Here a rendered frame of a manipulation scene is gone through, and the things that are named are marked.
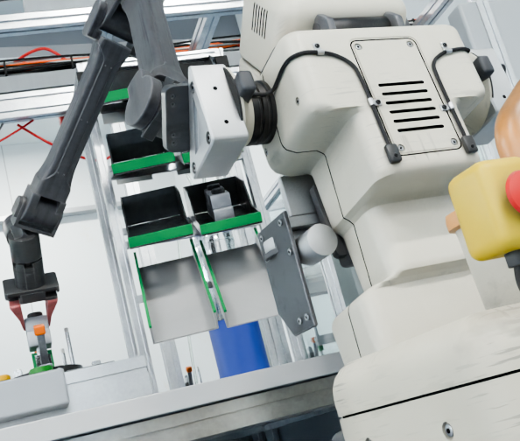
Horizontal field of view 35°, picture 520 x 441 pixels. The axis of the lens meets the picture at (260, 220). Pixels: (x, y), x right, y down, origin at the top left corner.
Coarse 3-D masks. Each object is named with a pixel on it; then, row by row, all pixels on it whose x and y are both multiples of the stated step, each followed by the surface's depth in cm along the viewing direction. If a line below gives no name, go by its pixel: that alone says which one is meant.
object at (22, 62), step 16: (0, 0) 242; (16, 0) 247; (48, 48) 304; (176, 48) 307; (208, 48) 311; (224, 48) 314; (0, 64) 287; (16, 64) 289; (32, 64) 291; (48, 64) 292; (64, 64) 294; (0, 128) 285
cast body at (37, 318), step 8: (32, 312) 163; (40, 312) 164; (32, 320) 162; (40, 320) 162; (32, 328) 161; (48, 328) 161; (32, 336) 160; (48, 336) 160; (32, 344) 159; (48, 344) 161
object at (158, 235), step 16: (144, 192) 193; (160, 192) 193; (176, 192) 189; (128, 208) 192; (144, 208) 193; (160, 208) 194; (176, 208) 194; (128, 224) 193; (144, 224) 191; (160, 224) 187; (176, 224) 183; (128, 240) 166; (144, 240) 166; (160, 240) 167
